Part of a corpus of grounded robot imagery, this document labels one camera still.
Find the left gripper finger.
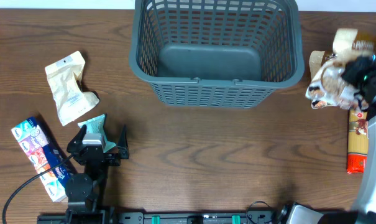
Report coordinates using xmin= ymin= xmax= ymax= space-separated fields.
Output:
xmin=117 ymin=125 xmax=129 ymax=155
xmin=70 ymin=124 xmax=86 ymax=145

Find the teal snack packet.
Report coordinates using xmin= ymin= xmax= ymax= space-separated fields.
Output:
xmin=77 ymin=114 xmax=116 ymax=152

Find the brown white snack bag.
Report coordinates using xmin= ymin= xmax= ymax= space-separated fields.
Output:
xmin=305 ymin=50 xmax=369 ymax=111

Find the brown Panners snack bag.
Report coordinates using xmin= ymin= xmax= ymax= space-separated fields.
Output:
xmin=332 ymin=28 xmax=376 ymax=61

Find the beige paper pouch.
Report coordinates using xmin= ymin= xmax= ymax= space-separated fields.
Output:
xmin=45 ymin=51 xmax=99 ymax=126

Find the colourful tissue multipack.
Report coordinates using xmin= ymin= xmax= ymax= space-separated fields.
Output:
xmin=11 ymin=117 xmax=73 ymax=202

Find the red spaghetti packet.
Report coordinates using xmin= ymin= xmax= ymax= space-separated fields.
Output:
xmin=347 ymin=110 xmax=369 ymax=174

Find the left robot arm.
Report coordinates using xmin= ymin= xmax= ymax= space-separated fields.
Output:
xmin=65 ymin=125 xmax=129 ymax=224

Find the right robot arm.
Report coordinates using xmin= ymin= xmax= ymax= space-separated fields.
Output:
xmin=287 ymin=35 xmax=376 ymax=223

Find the grey plastic basket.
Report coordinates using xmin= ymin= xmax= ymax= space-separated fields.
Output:
xmin=129 ymin=0 xmax=305 ymax=108

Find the left black cable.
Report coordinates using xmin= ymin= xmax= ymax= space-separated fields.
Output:
xmin=1 ymin=154 xmax=75 ymax=224

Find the black cable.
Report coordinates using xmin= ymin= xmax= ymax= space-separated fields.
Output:
xmin=1 ymin=154 xmax=75 ymax=224
xmin=245 ymin=200 xmax=278 ymax=224

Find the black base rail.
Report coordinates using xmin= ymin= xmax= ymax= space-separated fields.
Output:
xmin=36 ymin=210 xmax=289 ymax=224

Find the right black cable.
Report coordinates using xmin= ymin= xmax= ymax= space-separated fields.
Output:
xmin=245 ymin=200 xmax=278 ymax=224

